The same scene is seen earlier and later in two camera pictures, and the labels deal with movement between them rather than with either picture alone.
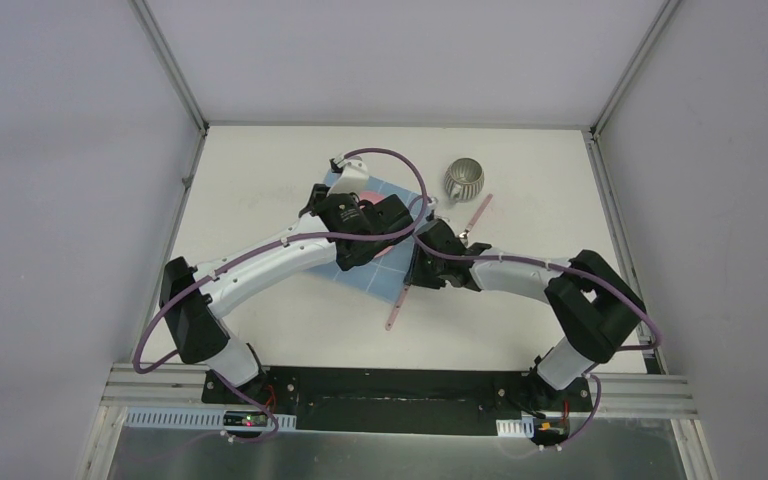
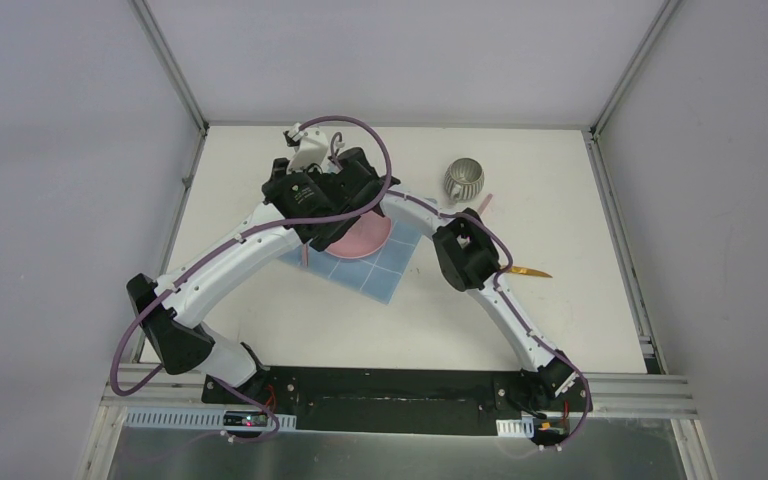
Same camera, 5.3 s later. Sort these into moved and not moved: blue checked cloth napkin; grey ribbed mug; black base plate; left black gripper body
Moved: left black gripper body
Not moved: grey ribbed mug; black base plate; blue checked cloth napkin
